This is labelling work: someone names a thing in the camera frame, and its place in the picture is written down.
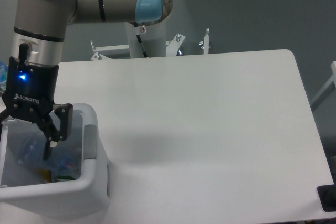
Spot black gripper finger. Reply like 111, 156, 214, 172
0, 106, 12, 133
35, 103, 73, 161

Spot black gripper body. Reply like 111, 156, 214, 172
2, 57, 59, 123

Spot crushed clear plastic bottle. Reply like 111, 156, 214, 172
16, 136, 79, 174

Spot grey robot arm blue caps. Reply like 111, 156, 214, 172
1, 0, 163, 160

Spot colourful trash inside can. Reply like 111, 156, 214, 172
37, 169, 80, 183

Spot white plastic trash can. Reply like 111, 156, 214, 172
1, 103, 110, 218

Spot blue labelled water bottle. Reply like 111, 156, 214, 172
0, 62, 8, 92

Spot black clamp at table edge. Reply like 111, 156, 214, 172
317, 184, 335, 212

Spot black cable on pedestal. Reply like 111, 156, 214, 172
135, 24, 148, 58

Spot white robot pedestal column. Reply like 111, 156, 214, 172
124, 0, 174, 59

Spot white pedestal base frame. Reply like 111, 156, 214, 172
90, 27, 212, 61

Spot white frame at right edge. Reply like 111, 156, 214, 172
310, 61, 335, 112

